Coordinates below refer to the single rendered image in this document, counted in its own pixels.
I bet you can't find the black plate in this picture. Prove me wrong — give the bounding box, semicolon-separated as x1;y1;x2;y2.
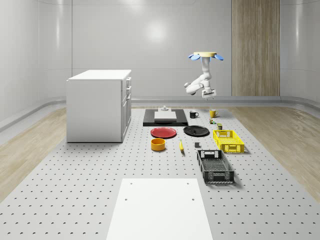
183;125;211;138

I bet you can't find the red plate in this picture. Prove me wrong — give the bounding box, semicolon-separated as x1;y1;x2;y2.
150;126;178;139

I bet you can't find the white board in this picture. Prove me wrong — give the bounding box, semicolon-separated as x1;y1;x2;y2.
105;178;214;240

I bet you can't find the white cabinet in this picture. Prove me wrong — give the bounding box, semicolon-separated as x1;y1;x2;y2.
66;69;133;144

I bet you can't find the yellow basket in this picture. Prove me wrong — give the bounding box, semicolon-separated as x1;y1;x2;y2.
212;129;246;154

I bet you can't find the yellow bowl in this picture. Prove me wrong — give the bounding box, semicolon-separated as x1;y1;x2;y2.
150;138;167;152

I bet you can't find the dark grey basket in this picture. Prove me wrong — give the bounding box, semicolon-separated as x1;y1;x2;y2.
196;149;236;185

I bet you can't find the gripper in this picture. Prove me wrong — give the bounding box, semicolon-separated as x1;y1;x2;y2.
201;88;217;102

